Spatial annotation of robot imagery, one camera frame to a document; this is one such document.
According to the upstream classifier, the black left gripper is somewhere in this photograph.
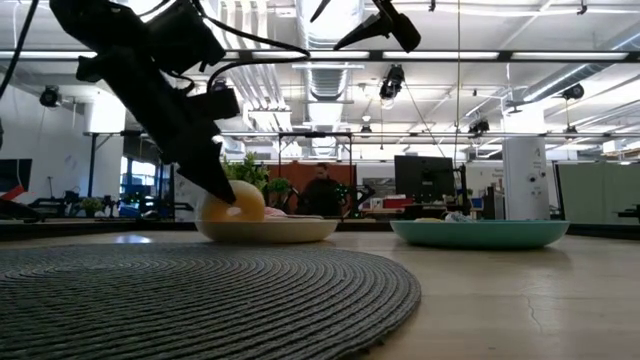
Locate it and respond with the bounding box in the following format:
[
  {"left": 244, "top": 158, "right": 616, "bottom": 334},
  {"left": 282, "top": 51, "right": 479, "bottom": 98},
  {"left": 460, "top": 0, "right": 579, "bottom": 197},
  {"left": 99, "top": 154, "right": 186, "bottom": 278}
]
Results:
[{"left": 75, "top": 47, "right": 237, "bottom": 206}]

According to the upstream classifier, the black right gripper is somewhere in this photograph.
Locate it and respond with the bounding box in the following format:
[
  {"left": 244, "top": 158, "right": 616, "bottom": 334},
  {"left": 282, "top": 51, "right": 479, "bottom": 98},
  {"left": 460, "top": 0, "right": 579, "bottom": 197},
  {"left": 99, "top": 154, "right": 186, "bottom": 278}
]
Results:
[{"left": 309, "top": 0, "right": 423, "bottom": 54}]

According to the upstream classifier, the green plant in white pot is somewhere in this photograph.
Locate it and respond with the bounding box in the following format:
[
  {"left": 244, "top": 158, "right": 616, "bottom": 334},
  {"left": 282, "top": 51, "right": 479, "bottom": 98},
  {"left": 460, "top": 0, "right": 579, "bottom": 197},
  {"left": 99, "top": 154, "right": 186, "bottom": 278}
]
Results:
[{"left": 221, "top": 151, "right": 270, "bottom": 190}]

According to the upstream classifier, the small background plant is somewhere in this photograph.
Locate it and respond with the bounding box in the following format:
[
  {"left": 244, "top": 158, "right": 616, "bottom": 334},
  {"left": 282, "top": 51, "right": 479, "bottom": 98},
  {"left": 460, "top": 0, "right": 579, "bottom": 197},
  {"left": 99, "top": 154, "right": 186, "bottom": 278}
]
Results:
[
  {"left": 267, "top": 177, "right": 292, "bottom": 198},
  {"left": 79, "top": 197, "right": 104, "bottom": 217}
]

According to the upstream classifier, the cream round plate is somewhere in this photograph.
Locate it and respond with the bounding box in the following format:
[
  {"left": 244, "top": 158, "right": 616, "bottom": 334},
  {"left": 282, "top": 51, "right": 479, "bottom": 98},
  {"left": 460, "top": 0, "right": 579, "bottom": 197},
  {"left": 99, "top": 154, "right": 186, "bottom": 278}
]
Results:
[{"left": 194, "top": 218, "right": 340, "bottom": 245}]

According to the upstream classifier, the person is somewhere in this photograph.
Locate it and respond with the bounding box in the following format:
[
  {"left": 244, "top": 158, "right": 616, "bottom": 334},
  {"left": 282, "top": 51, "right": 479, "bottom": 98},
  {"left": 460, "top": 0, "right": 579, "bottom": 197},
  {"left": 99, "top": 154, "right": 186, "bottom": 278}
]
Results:
[{"left": 298, "top": 161, "right": 347, "bottom": 218}]

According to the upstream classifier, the grey round woven placemat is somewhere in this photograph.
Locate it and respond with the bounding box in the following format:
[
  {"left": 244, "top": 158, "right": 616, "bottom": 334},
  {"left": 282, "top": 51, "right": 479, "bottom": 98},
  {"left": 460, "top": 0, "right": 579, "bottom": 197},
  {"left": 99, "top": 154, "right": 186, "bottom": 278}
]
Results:
[{"left": 0, "top": 242, "right": 423, "bottom": 360}]

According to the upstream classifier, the black monitor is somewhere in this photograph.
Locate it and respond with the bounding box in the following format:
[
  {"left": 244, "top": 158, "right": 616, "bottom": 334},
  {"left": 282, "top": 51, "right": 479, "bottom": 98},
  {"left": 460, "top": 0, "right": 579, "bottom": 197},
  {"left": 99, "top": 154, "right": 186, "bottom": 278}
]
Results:
[{"left": 393, "top": 154, "right": 457, "bottom": 204}]

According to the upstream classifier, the red box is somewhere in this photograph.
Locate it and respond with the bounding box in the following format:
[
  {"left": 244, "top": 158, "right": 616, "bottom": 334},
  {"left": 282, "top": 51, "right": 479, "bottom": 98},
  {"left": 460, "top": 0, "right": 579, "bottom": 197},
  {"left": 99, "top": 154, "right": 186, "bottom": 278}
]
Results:
[{"left": 382, "top": 196, "right": 417, "bottom": 211}]

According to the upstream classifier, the white cylindrical column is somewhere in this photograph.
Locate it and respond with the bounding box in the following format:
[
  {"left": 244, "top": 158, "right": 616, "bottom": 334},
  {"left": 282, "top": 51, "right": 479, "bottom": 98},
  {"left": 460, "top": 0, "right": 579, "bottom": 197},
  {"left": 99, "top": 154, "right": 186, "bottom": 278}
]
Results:
[{"left": 501, "top": 136, "right": 551, "bottom": 222}]

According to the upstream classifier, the teal round plate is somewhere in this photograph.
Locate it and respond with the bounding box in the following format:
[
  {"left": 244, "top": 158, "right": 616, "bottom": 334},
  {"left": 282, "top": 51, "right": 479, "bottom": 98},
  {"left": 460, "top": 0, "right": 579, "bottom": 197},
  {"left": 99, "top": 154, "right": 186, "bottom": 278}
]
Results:
[{"left": 389, "top": 219, "right": 571, "bottom": 251}]

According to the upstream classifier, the pale green partition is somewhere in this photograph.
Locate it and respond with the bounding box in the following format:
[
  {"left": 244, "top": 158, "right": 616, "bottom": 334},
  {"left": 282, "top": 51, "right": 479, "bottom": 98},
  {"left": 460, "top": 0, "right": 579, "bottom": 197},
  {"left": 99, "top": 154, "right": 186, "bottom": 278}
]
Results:
[{"left": 554, "top": 161, "right": 640, "bottom": 225}]

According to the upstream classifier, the black camera cable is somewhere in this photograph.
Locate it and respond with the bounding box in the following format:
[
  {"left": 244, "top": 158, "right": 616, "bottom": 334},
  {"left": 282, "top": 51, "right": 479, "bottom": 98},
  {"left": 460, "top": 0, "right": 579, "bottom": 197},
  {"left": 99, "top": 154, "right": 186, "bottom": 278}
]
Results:
[{"left": 192, "top": 0, "right": 312, "bottom": 94}]

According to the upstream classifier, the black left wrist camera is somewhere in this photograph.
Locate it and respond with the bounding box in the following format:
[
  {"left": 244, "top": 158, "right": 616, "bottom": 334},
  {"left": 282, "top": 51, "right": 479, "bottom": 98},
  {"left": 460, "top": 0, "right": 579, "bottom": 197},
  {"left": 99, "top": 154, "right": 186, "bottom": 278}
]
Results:
[{"left": 189, "top": 87, "right": 242, "bottom": 121}]

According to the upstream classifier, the brown partition wall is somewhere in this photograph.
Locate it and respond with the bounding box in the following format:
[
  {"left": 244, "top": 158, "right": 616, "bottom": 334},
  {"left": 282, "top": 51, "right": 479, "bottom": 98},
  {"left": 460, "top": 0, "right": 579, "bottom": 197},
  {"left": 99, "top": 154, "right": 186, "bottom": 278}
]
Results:
[{"left": 267, "top": 163, "right": 358, "bottom": 218}]

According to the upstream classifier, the black background station frame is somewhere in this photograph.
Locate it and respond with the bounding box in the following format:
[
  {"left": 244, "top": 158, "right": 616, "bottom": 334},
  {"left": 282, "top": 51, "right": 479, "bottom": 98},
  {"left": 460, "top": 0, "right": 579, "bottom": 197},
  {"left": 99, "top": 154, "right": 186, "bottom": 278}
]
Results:
[{"left": 82, "top": 130, "right": 356, "bottom": 220}]

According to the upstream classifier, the dark wall screen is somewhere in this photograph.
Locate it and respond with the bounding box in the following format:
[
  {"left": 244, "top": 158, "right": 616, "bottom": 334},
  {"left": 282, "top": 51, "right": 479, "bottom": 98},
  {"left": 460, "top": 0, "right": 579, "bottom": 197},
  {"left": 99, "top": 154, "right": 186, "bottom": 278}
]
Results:
[{"left": 0, "top": 158, "right": 34, "bottom": 202}]

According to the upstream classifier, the black hanging cable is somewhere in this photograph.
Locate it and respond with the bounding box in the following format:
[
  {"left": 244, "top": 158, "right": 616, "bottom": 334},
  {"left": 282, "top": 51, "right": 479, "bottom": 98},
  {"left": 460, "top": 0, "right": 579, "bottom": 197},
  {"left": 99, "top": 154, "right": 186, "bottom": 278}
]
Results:
[{"left": 0, "top": 0, "right": 41, "bottom": 100}]

